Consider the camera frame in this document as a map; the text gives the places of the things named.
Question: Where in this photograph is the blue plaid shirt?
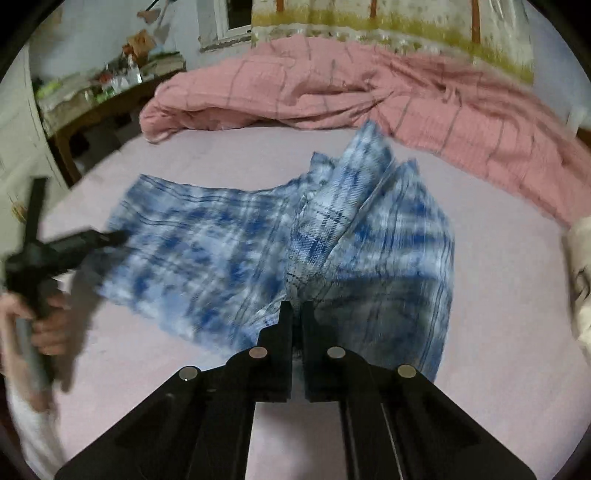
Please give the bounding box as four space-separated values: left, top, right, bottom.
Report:
87 122 455 379

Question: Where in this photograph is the person's left hand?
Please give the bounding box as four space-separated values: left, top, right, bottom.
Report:
1 290 70 357

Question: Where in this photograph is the white cabinet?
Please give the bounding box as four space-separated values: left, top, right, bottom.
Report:
0 45 68 255

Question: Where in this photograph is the pink bed sheet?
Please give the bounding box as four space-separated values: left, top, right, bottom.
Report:
43 127 590 479

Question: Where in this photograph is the dark wooden desk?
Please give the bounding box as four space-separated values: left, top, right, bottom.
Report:
47 69 184 187

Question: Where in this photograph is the clear spray bottle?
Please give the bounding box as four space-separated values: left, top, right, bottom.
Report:
126 55 143 85

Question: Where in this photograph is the orange snack bag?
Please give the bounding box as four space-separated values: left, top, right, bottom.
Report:
127 29 156 57

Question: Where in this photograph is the folded cream garment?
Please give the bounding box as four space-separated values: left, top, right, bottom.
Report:
563 217 591 364

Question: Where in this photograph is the pink plaid duvet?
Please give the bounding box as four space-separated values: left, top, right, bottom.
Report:
139 35 590 225

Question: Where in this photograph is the white framed window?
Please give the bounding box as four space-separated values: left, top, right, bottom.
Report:
197 0 252 52

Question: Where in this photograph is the tree print curtain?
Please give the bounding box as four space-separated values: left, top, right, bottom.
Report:
252 0 535 85

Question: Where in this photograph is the wall mounted desk lamp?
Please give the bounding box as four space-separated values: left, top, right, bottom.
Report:
136 0 176 27

